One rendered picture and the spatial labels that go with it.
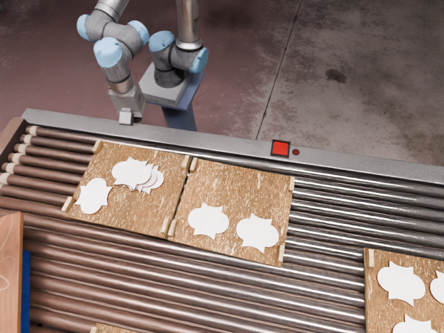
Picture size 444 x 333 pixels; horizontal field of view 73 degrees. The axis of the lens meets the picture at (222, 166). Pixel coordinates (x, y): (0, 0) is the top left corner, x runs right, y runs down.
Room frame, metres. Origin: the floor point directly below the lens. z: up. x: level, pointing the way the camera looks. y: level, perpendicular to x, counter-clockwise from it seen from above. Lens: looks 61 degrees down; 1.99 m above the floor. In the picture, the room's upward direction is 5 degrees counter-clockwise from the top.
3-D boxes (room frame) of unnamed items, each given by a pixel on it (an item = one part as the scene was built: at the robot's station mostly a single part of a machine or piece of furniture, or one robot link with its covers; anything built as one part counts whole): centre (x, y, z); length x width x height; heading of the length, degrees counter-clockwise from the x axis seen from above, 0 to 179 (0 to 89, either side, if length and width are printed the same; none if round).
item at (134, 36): (0.82, 0.26, 1.38); 0.11 x 0.11 x 0.08; 61
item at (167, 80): (1.14, 0.22, 0.97); 0.15 x 0.15 x 0.10
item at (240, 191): (0.41, -0.03, 0.93); 0.41 x 0.35 x 0.02; 72
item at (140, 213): (0.54, 0.37, 0.93); 0.41 x 0.35 x 0.02; 73
